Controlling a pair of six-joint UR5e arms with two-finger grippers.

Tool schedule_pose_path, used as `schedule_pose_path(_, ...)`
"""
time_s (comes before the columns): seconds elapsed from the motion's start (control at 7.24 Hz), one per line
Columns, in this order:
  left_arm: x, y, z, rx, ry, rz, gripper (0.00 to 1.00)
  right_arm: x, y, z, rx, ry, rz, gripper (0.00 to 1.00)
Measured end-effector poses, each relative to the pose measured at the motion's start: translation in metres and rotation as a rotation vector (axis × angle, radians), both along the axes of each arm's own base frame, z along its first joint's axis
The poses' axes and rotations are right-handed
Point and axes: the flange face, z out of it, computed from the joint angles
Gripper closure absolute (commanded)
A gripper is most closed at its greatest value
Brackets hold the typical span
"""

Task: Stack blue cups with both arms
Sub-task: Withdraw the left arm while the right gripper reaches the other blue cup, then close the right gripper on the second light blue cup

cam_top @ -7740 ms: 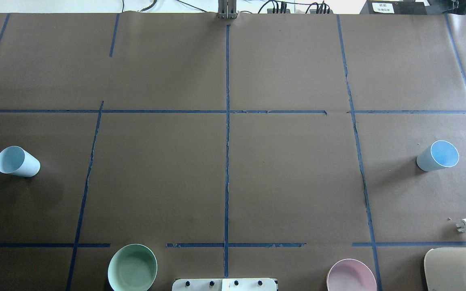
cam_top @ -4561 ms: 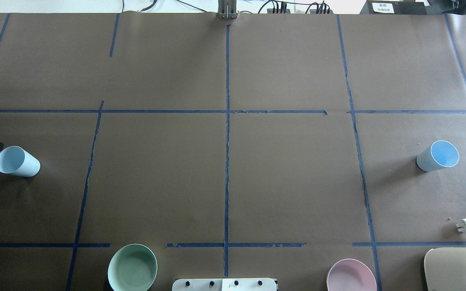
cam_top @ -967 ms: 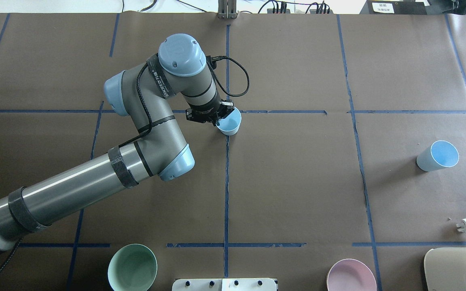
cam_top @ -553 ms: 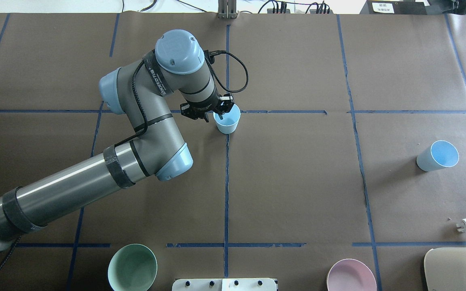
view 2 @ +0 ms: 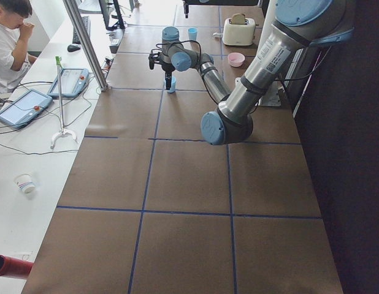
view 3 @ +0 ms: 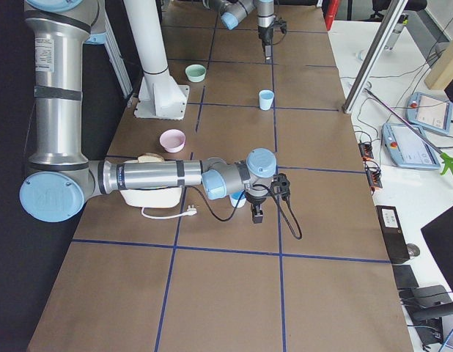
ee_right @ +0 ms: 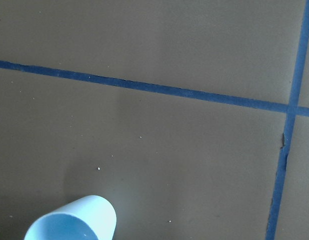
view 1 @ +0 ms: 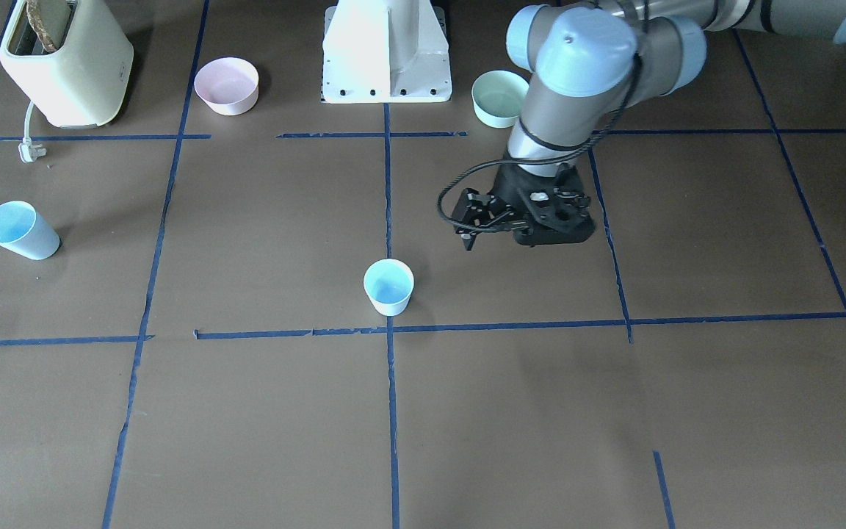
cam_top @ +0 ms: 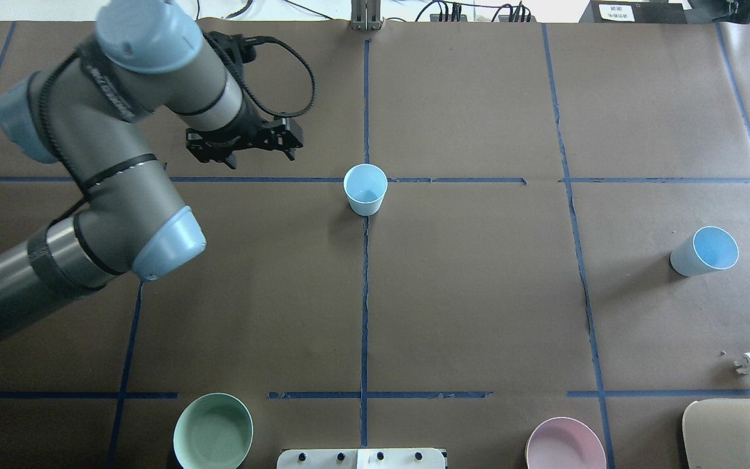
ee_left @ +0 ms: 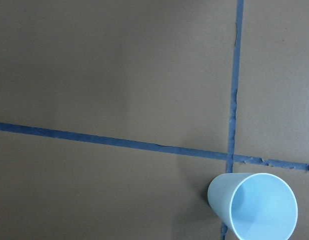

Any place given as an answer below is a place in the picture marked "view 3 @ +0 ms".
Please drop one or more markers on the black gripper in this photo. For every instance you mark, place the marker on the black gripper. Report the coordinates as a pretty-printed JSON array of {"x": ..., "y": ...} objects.
[
  {"x": 264, "y": 34},
  {"x": 254, "y": 200}
]

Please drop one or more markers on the light blue cup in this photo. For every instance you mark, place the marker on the light blue cup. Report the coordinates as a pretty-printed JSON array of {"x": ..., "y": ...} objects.
[
  {"x": 237, "y": 199},
  {"x": 266, "y": 98}
]

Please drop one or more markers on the green bowl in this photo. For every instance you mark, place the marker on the green bowl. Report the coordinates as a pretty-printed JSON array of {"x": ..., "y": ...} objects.
[{"x": 195, "y": 73}]

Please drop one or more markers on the cream toaster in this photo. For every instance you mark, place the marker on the cream toaster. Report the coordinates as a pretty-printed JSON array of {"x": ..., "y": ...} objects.
[{"x": 152, "y": 198}]

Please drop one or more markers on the pink bowl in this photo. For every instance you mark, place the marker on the pink bowl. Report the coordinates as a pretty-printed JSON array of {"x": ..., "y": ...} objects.
[{"x": 172, "y": 140}]

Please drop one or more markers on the orange black connector near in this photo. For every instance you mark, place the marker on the orange black connector near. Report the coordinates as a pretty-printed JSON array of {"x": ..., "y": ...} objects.
[{"x": 373, "y": 174}]

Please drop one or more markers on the orange black connector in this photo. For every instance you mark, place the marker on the orange black connector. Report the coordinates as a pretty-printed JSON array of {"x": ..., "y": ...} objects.
[
  {"x": 365, "y": 149},
  {"x": 373, "y": 174}
]

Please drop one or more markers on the toast slice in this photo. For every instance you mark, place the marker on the toast slice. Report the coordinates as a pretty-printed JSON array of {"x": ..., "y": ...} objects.
[{"x": 150, "y": 158}]

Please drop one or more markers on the orange black connector far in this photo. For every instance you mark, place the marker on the orange black connector far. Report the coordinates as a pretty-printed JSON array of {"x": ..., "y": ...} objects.
[{"x": 365, "y": 149}]

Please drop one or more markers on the black box white label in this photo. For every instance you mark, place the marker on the black box white label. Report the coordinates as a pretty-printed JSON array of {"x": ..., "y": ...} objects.
[{"x": 396, "y": 246}]

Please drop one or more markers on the teach pendant near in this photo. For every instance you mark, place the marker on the teach pendant near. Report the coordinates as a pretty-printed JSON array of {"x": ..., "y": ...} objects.
[{"x": 406, "y": 149}]

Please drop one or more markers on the teach pendant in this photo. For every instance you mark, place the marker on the teach pendant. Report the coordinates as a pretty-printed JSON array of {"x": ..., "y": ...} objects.
[
  {"x": 430, "y": 112},
  {"x": 406, "y": 149}
]

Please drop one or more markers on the teach pendant far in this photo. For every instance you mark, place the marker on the teach pendant far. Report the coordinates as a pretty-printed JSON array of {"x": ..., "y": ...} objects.
[{"x": 430, "y": 112}]

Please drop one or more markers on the black monitor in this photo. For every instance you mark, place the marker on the black monitor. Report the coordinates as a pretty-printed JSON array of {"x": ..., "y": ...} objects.
[{"x": 438, "y": 235}]

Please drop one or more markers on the reacher grabber tool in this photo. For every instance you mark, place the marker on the reacher grabber tool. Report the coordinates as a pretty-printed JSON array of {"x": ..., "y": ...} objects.
[{"x": 447, "y": 160}]

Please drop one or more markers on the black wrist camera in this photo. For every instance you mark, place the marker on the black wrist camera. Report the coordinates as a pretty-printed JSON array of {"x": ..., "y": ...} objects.
[
  {"x": 282, "y": 24},
  {"x": 280, "y": 186}
]

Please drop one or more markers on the white pedestal column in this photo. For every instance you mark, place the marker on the white pedestal column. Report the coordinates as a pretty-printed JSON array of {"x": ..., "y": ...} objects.
[{"x": 160, "y": 96}]

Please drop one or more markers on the aluminium frame post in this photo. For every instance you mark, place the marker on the aluminium frame post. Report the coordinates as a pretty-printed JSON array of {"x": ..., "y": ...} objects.
[{"x": 387, "y": 34}]

